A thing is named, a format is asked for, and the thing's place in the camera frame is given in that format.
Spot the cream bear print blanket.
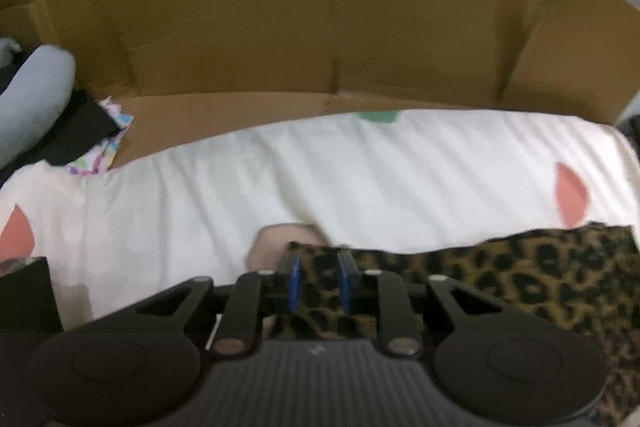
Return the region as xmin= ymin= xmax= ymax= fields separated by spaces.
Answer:
xmin=1 ymin=109 xmax=639 ymax=327

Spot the brown cardboard box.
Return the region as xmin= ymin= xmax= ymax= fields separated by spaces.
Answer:
xmin=1 ymin=0 xmax=639 ymax=162

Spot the leopard print garment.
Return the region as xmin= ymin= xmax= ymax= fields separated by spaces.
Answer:
xmin=262 ymin=222 xmax=639 ymax=426

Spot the black garment on pile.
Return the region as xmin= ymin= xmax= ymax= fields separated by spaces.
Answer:
xmin=0 ymin=257 xmax=63 ymax=334

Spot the grey neck pillow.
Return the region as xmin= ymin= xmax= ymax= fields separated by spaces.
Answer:
xmin=1 ymin=46 xmax=76 ymax=168

